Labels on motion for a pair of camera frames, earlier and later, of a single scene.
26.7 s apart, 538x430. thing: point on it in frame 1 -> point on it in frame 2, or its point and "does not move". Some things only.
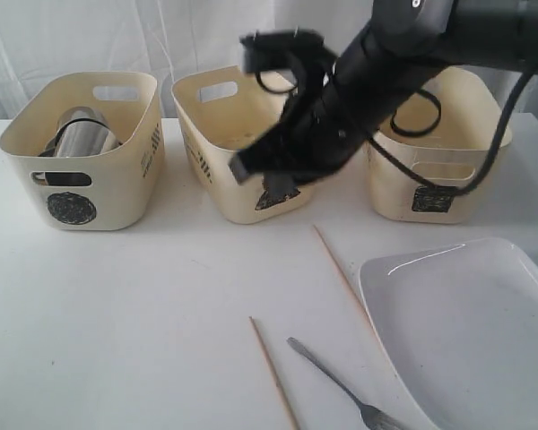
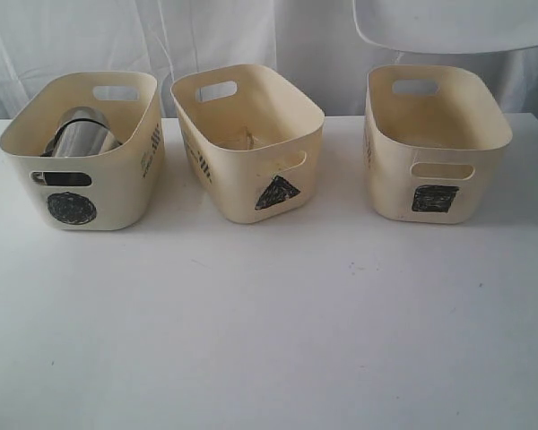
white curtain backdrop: (27, 38) does not move
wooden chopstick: (356, 294) -> (249, 137)
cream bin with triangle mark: (221, 110) does not move
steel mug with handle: (81, 132) does not move
